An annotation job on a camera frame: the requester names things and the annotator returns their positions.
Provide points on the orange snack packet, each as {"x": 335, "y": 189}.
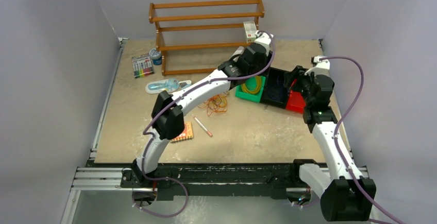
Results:
{"x": 187, "y": 133}

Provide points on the red plastic bin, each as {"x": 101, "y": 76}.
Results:
{"x": 295, "y": 101}

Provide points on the blue toothbrush blister pack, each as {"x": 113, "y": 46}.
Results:
{"x": 169, "y": 85}

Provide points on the wooden shelf rack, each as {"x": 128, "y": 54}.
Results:
{"x": 161, "y": 45}

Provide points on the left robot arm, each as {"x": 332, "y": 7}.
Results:
{"x": 170, "y": 109}

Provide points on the aluminium rail frame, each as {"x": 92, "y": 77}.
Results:
{"x": 109, "y": 178}

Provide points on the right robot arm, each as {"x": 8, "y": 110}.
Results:
{"x": 344, "y": 193}

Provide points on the green plastic bin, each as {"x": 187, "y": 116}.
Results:
{"x": 252, "y": 89}

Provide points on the marker pen set pack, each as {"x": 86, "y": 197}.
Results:
{"x": 142, "y": 66}

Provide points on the red marker pen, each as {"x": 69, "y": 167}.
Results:
{"x": 203, "y": 127}

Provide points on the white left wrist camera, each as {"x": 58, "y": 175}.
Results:
{"x": 264, "y": 38}

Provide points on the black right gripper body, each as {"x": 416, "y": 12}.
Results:
{"x": 304, "y": 82}

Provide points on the blue round tin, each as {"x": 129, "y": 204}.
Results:
{"x": 156, "y": 56}

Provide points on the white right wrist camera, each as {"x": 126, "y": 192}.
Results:
{"x": 321, "y": 66}

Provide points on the black plastic bin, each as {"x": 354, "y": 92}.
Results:
{"x": 274, "y": 93}

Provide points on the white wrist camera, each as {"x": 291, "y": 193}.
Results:
{"x": 264, "y": 38}
{"x": 321, "y": 66}

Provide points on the white cardboard box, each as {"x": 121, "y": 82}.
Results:
{"x": 250, "y": 29}

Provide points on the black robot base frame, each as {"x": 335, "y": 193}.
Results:
{"x": 275, "y": 180}

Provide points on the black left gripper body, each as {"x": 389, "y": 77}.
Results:
{"x": 265, "y": 63}

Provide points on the white stapler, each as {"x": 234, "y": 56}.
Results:
{"x": 237, "y": 53}

